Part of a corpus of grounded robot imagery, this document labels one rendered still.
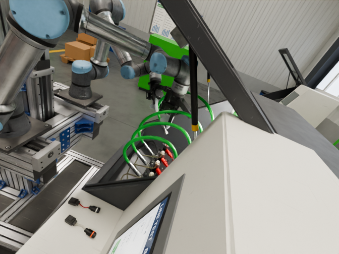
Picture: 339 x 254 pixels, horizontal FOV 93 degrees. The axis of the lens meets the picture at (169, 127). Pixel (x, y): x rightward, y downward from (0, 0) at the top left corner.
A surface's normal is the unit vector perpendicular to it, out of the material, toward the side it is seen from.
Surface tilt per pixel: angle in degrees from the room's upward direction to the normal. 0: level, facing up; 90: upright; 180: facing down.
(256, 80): 90
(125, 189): 90
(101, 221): 0
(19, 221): 0
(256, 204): 0
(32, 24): 83
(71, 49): 90
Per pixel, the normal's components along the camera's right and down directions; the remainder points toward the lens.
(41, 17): 0.39, 0.51
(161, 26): -0.18, 0.48
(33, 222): 0.33, -0.79
